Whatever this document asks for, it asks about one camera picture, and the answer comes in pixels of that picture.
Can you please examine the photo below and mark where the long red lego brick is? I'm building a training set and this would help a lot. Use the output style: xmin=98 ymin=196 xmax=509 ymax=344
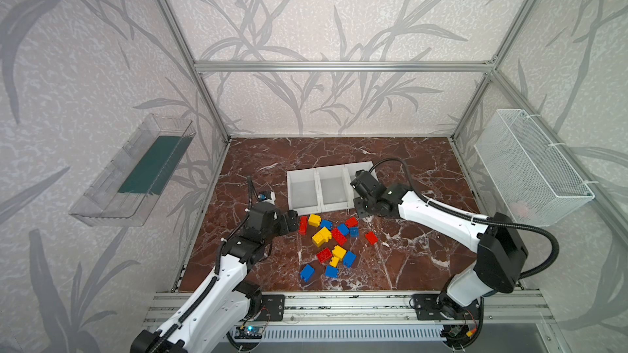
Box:
xmin=299 ymin=216 xmax=308 ymax=236

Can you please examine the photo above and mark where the large yellow lego brick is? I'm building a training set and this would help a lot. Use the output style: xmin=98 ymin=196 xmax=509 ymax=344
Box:
xmin=312 ymin=227 xmax=332 ymax=248

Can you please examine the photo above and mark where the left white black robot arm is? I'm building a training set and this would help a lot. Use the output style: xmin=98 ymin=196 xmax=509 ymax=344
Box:
xmin=130 ymin=201 xmax=299 ymax=352

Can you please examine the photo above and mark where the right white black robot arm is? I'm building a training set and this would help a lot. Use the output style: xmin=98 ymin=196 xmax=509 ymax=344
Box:
xmin=351 ymin=170 xmax=560 ymax=311

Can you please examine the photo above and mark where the yellow lego brick top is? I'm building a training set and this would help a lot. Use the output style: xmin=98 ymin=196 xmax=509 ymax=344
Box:
xmin=307 ymin=214 xmax=322 ymax=227

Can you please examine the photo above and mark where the left white sorting bin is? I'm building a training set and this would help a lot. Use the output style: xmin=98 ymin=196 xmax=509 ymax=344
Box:
xmin=287 ymin=168 xmax=319 ymax=215

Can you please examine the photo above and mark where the white sorting bin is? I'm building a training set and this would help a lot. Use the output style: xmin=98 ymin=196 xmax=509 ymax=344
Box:
xmin=344 ymin=161 xmax=374 ymax=181
xmin=287 ymin=168 xmax=319 ymax=215
xmin=317 ymin=165 xmax=350 ymax=212

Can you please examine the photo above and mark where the right white sorting bin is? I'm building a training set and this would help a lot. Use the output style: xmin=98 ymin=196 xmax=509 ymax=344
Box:
xmin=344 ymin=161 xmax=374 ymax=181

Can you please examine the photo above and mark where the middle white sorting bin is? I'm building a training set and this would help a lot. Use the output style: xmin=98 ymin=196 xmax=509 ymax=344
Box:
xmin=317 ymin=165 xmax=350 ymax=212

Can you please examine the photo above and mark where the green circuit board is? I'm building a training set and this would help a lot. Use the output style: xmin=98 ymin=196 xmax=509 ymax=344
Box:
xmin=233 ymin=325 xmax=265 ymax=341

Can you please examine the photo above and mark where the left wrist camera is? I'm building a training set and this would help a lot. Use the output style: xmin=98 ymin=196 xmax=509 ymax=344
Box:
xmin=258 ymin=191 xmax=276 ymax=204

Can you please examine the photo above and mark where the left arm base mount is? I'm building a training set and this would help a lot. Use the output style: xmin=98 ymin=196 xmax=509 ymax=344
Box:
xmin=241 ymin=294 xmax=286 ymax=322

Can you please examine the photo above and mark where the aluminium front rail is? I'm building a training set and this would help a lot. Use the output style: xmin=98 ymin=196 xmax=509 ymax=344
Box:
xmin=141 ymin=290 xmax=553 ymax=327

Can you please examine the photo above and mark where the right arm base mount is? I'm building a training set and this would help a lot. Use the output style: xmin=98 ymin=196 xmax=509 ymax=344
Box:
xmin=409 ymin=294 xmax=482 ymax=321

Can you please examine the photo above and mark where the clear plastic wall tray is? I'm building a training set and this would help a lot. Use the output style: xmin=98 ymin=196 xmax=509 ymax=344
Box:
xmin=69 ymin=114 xmax=196 ymax=227

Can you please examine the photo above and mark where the white wire mesh basket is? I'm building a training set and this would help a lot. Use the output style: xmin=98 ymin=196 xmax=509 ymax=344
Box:
xmin=474 ymin=109 xmax=595 ymax=227

